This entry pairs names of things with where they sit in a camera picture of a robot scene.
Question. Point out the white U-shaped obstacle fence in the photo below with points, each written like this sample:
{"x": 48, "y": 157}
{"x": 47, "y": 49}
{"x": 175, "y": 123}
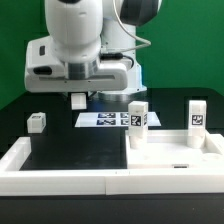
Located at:
{"x": 16, "y": 182}

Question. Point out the white square table top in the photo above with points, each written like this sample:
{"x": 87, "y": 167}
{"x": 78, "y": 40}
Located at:
{"x": 168, "y": 149}

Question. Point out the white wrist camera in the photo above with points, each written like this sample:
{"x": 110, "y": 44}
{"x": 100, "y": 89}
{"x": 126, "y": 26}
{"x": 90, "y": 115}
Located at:
{"x": 40, "y": 60}

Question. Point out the white sheet with markers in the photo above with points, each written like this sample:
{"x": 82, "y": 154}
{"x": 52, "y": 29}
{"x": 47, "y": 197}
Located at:
{"x": 102, "y": 119}

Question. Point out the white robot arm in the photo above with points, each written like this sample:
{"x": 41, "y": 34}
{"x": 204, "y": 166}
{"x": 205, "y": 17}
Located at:
{"x": 91, "y": 47}

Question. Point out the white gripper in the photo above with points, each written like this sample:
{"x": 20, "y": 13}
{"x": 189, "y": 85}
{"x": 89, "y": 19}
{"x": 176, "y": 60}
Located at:
{"x": 69, "y": 77}

